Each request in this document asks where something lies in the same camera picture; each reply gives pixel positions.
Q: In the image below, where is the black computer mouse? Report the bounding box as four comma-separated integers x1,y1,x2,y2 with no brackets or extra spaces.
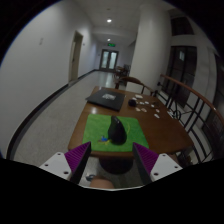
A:
107,115,128,146

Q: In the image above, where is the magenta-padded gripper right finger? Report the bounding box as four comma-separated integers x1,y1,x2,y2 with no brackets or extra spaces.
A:
132,142,184,186

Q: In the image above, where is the green mouse pad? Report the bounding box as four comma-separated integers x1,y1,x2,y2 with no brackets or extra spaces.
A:
81,113,150,153

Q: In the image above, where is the black closed laptop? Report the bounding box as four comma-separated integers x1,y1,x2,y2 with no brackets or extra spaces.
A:
85,89,127,112

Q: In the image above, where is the glazed double door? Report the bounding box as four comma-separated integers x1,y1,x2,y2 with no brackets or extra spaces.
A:
100,49,120,72

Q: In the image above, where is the dark framed window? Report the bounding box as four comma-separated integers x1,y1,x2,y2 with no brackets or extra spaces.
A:
166,46,198,108

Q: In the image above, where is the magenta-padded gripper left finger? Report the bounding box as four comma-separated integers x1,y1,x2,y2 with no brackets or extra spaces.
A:
39,141,93,185

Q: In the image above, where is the flat white device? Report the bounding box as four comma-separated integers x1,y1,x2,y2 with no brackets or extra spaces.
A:
166,109,176,120

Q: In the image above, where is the pale side door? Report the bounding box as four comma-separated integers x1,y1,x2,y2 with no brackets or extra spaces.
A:
68,30,84,84

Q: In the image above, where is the dark wooden chair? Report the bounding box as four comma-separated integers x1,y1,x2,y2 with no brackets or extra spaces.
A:
114,64,131,79

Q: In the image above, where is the person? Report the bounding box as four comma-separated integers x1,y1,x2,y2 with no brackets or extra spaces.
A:
85,173,116,190

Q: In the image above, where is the black railing with wooden handrail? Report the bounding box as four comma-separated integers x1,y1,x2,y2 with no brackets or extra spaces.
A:
156,73,224,164

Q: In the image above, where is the wooden armchair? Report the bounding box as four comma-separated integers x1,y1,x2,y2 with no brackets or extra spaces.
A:
114,75,156,96

